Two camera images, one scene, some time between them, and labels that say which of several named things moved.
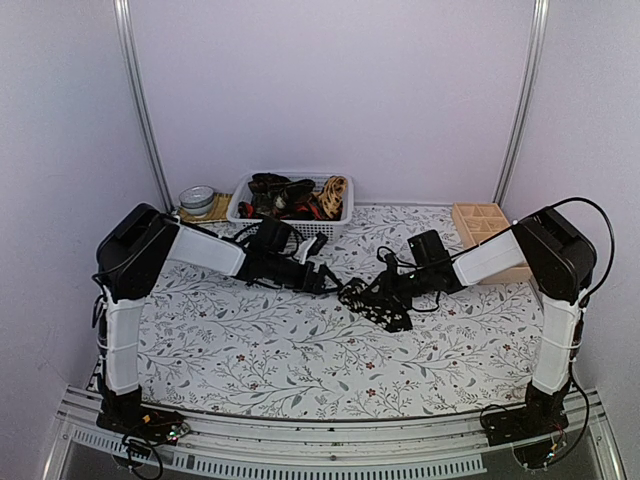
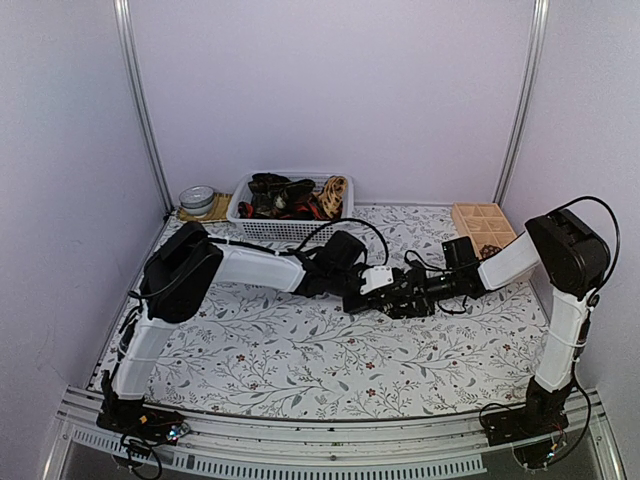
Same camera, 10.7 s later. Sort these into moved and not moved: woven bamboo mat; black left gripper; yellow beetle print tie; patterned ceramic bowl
Moved: black left gripper
Not moved: yellow beetle print tie; patterned ceramic bowl; woven bamboo mat
